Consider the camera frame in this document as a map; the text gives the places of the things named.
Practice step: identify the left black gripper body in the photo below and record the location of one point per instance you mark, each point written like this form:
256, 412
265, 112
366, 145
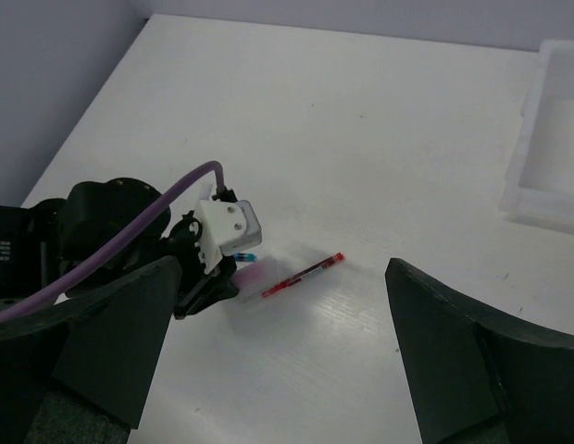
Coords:
95, 212

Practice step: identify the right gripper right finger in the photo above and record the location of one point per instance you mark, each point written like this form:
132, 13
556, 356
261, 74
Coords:
477, 374

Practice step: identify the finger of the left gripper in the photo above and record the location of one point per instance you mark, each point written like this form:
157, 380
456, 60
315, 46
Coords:
198, 291

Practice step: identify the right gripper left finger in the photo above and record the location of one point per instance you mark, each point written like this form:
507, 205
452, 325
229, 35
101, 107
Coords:
80, 371

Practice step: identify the teal blue pen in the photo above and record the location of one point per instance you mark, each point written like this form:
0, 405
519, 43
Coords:
245, 257

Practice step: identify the red pen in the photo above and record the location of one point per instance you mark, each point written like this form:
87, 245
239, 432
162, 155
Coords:
304, 274

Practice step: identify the clear three-compartment organizer tray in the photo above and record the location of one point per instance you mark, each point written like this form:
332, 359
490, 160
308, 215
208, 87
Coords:
539, 181

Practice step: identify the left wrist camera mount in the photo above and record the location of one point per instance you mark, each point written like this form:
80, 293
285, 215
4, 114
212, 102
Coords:
229, 226

